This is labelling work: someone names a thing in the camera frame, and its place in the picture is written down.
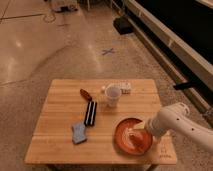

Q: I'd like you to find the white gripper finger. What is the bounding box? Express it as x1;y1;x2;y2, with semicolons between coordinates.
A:
129;132;139;141

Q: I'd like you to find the orange ceramic bowl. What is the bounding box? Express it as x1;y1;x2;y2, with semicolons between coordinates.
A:
114;118;153;155

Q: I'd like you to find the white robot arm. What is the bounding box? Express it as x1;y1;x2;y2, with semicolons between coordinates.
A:
131;102;213;154

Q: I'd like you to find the white small box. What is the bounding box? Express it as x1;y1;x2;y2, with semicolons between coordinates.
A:
118;82;131;94

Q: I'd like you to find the white plastic cup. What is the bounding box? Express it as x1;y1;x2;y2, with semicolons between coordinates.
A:
105;86;121;107

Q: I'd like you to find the black and white striped block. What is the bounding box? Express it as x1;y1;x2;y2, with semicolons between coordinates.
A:
84;101;97;126

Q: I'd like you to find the blue sponge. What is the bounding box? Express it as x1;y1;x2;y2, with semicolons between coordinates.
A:
72;122;87;144

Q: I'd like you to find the wooden table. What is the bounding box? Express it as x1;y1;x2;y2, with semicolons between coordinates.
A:
25;79;177;165

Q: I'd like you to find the small brown oval object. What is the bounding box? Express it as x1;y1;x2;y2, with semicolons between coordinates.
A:
80;89;92;101

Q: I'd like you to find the black floor box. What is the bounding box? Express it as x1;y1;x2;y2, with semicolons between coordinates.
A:
113;17;133;35

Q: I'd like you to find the equipment base with cables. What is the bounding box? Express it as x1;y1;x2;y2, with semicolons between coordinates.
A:
44;0;78;12

